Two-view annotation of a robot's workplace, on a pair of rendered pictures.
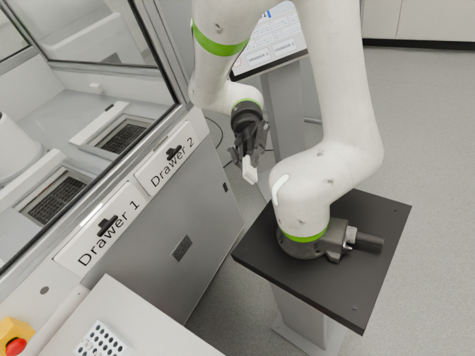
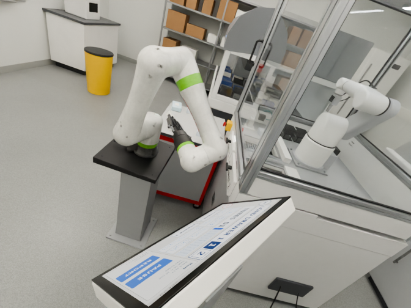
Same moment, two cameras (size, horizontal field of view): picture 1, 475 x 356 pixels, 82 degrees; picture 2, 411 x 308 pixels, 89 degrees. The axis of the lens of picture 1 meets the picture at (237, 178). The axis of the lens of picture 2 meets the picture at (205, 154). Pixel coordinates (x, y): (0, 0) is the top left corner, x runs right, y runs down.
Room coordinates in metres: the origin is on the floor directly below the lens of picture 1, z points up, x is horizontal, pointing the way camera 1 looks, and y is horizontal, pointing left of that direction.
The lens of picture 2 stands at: (1.30, -0.69, 1.58)
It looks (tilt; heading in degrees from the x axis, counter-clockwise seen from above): 33 degrees down; 130
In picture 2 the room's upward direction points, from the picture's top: 20 degrees clockwise
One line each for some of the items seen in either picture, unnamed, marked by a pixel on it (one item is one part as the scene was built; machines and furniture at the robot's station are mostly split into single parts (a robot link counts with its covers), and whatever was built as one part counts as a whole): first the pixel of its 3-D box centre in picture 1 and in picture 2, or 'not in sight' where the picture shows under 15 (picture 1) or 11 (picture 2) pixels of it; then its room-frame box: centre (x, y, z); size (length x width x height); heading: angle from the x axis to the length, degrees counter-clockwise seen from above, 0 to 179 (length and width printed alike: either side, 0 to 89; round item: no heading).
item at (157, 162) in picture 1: (169, 157); (231, 172); (0.79, 0.20, 0.87); 0.29 x 0.02 x 0.11; 135
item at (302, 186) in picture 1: (304, 195); (148, 129); (0.38, -0.13, 0.96); 0.16 x 0.13 x 0.19; 108
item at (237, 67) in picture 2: not in sight; (260, 73); (-0.40, 1.88, 1.13); 1.78 x 1.14 x 0.45; 135
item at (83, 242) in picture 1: (106, 227); (230, 145); (0.57, 0.43, 0.87); 0.29 x 0.02 x 0.11; 135
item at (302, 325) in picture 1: (310, 289); (138, 196); (0.37, -0.12, 0.38); 0.30 x 0.30 x 0.76; 40
